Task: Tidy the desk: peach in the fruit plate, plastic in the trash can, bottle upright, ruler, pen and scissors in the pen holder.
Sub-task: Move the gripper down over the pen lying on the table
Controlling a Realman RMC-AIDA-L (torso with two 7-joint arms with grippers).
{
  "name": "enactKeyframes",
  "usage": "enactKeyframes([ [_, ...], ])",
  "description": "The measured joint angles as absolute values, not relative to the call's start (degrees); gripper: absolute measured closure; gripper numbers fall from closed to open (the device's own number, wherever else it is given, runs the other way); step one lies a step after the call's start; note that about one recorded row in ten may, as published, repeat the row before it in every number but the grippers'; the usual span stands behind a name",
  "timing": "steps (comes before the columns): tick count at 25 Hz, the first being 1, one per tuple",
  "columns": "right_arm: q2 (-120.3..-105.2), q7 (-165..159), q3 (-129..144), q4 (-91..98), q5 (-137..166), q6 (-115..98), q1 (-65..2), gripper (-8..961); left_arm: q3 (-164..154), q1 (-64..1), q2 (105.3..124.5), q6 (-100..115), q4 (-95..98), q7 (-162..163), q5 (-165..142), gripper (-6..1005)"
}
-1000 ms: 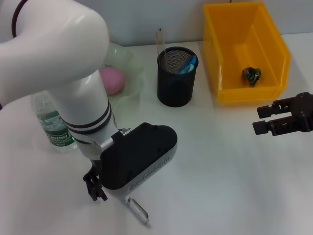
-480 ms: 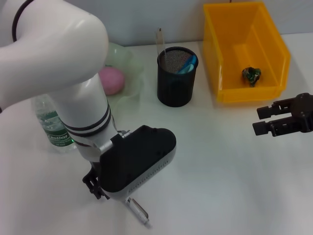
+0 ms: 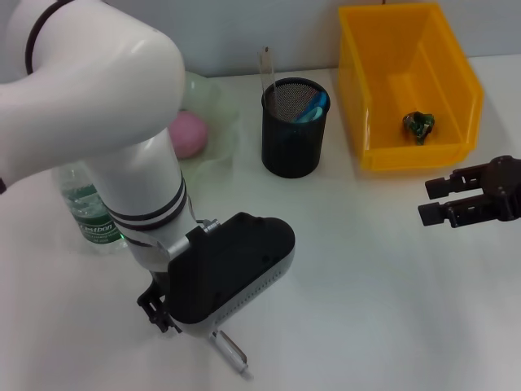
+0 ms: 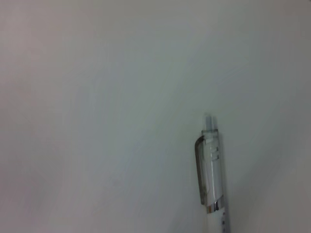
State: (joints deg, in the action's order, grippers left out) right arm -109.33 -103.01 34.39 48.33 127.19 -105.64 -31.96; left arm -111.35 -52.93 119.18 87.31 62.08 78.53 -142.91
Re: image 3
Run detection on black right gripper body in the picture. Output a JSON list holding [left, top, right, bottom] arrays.
[[482, 154, 521, 223]]

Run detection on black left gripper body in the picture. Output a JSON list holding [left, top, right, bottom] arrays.
[[137, 270, 170, 306]]

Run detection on green plastic wrapper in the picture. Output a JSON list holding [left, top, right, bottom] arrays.
[[401, 110, 436, 145]]

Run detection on grey white pen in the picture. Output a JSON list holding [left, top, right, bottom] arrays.
[[208, 329, 254, 380]]

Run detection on clear bottle with green label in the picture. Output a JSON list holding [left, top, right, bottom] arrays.
[[56, 160, 131, 256]]

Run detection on blue scissors with sheath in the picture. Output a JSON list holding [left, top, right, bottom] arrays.
[[295, 90, 330, 124]]

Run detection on pink peach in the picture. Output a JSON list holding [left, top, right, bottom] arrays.
[[169, 112, 210, 160]]

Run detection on transparent plastic ruler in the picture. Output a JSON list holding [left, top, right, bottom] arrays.
[[257, 46, 282, 119]]

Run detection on black mesh pen holder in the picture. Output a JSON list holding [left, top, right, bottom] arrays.
[[261, 77, 331, 179]]

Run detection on translucent green fruit bowl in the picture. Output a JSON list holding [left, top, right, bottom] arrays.
[[173, 71, 243, 204]]

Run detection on yellow plastic bin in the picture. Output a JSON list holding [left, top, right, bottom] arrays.
[[337, 2, 486, 173]]

